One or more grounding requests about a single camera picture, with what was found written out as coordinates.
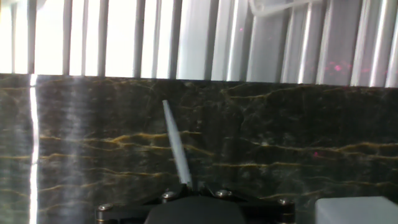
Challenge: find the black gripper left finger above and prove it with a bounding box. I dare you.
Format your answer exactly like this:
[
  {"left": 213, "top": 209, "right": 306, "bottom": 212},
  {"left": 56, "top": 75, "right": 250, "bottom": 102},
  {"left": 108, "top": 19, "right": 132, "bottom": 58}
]
[{"left": 95, "top": 184, "right": 193, "bottom": 224}]

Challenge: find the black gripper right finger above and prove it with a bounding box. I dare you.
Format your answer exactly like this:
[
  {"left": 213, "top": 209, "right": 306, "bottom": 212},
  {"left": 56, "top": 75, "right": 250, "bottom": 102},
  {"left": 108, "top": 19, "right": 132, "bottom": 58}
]
[{"left": 198, "top": 183, "right": 295, "bottom": 224}]

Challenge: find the large translucent pipette tip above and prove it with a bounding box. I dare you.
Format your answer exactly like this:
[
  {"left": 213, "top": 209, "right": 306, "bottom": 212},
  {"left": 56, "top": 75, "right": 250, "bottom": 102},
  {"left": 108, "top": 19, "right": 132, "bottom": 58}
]
[{"left": 162, "top": 99, "right": 193, "bottom": 186}]

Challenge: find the green pipette tip holder box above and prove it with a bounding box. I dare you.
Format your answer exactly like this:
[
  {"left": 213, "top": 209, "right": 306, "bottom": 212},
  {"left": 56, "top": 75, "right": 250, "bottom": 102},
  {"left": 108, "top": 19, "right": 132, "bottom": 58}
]
[{"left": 314, "top": 195, "right": 398, "bottom": 224}]

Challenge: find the white tip rack clear lid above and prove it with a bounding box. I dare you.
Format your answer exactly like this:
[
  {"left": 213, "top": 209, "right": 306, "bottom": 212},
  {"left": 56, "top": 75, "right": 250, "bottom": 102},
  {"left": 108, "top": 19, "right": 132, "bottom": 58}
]
[{"left": 248, "top": 0, "right": 324, "bottom": 18}]

